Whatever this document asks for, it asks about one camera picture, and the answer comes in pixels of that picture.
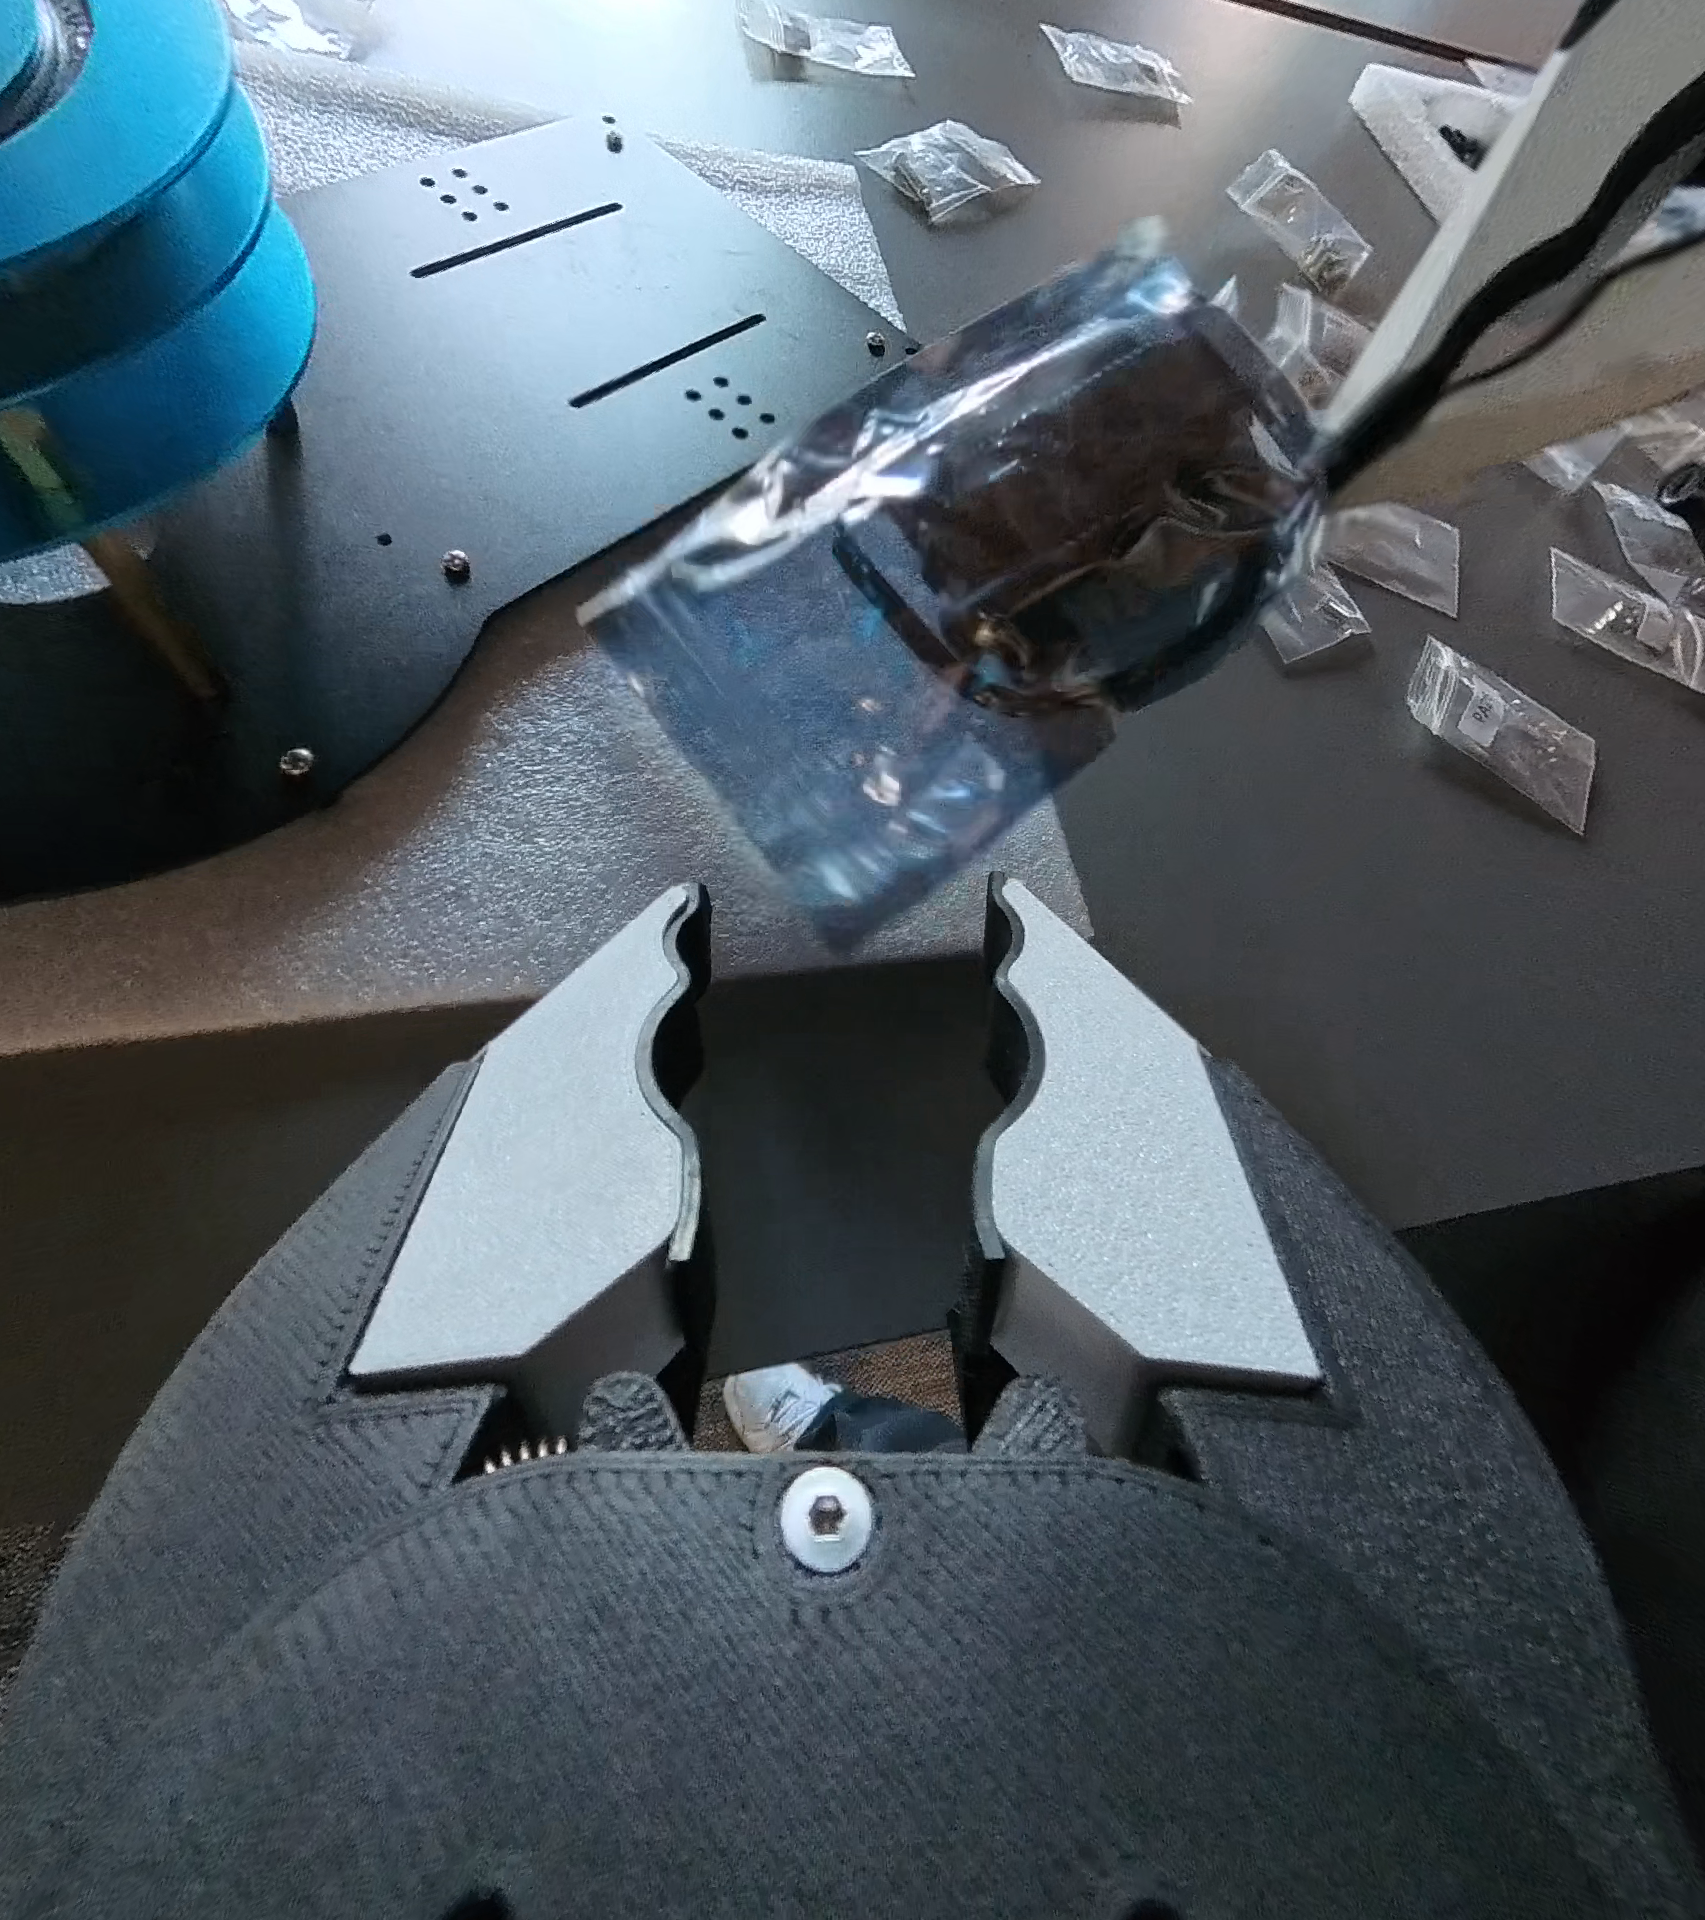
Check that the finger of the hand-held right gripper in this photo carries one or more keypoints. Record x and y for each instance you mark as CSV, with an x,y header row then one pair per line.
x,y
1603,121
1633,347

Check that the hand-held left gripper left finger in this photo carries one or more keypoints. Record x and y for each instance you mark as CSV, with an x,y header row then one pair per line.
x,y
539,1200

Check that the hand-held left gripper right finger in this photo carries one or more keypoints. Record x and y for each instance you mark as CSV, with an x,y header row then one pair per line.
x,y
1152,1200

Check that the labelled screw packet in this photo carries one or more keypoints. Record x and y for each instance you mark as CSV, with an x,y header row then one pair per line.
x,y
792,1404

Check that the dark parts bag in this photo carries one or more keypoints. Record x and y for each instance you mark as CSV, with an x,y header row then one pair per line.
x,y
1063,571

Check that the blue toy robot arm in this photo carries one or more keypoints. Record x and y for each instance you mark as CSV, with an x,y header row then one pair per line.
x,y
73,331

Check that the dark grey desk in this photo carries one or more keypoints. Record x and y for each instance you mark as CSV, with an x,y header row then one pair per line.
x,y
1454,960

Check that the white foam tray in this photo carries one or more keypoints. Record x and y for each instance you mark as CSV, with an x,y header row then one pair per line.
x,y
1422,137

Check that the scattered small clear zip bags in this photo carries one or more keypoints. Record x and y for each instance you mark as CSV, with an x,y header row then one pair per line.
x,y
1498,720

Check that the black metal base plate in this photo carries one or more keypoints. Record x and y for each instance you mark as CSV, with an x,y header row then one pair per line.
x,y
492,390

